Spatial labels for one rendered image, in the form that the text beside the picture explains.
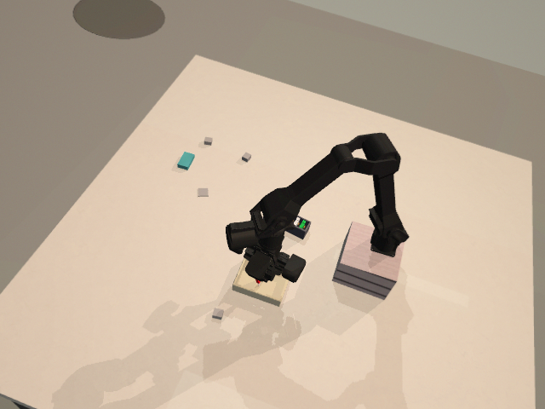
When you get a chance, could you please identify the pale yellow shallow tray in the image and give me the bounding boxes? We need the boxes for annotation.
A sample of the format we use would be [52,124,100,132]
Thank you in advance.
[232,258,289,307]

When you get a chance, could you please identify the teal rectangular block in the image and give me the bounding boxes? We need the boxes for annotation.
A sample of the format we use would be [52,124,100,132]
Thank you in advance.
[177,152,195,170]

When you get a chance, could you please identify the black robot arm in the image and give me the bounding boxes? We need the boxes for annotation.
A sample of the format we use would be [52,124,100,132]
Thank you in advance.
[226,133,409,282]

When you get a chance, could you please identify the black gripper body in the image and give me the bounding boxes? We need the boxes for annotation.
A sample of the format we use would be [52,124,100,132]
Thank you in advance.
[232,240,306,283]

